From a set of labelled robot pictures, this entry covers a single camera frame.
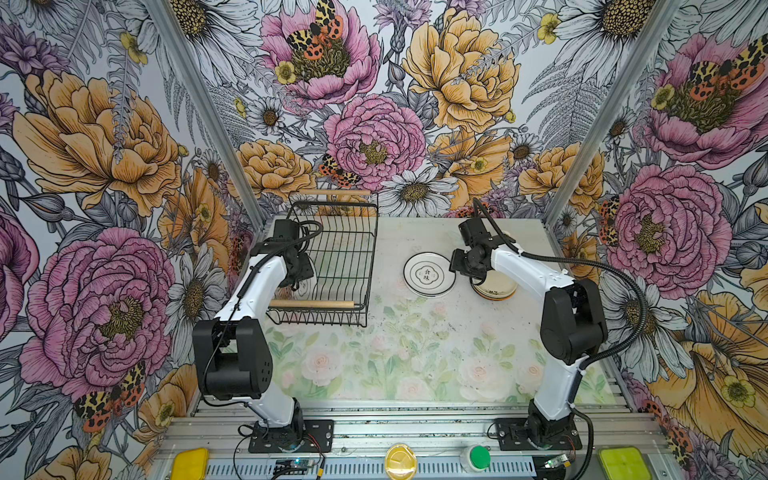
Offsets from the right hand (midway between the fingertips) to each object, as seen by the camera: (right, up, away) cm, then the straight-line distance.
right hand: (460, 275), depth 95 cm
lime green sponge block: (+32, -41, -25) cm, 57 cm away
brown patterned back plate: (-53, -5, -3) cm, 53 cm away
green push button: (-3, -36, -31) cm, 47 cm away
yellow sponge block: (-68, -42, -24) cm, 83 cm away
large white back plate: (-9, -1, +10) cm, 14 cm away
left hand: (-48, -1, -7) cm, 49 cm away
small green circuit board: (-44, -43, -23) cm, 66 cm away
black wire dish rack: (-39, +6, +14) cm, 42 cm away
